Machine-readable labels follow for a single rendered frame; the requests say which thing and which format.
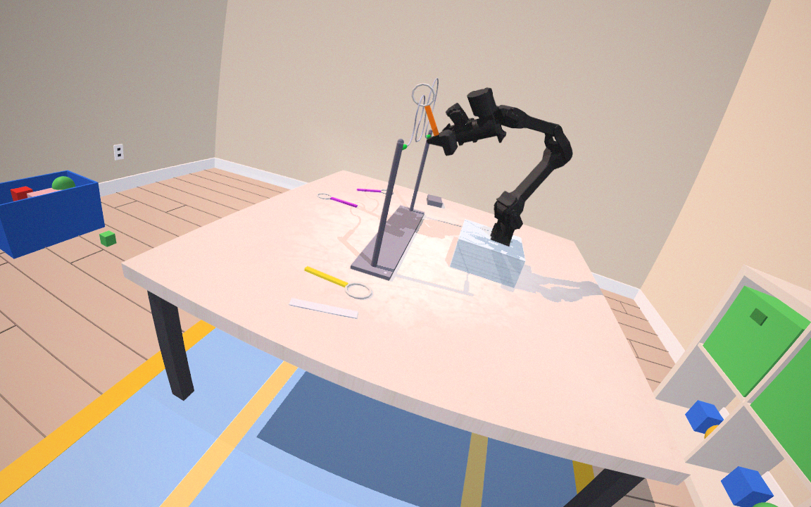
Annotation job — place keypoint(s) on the orange bar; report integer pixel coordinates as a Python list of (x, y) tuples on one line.
[(428, 108)]

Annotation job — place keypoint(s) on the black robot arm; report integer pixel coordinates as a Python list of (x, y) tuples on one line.
[(509, 206)]

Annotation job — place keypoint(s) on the yellow flat bar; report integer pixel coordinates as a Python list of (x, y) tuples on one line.
[(337, 281)]

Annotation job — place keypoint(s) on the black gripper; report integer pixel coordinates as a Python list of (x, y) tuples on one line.
[(448, 138)]

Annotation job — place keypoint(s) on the white flat bar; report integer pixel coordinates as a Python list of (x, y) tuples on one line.
[(323, 308)]

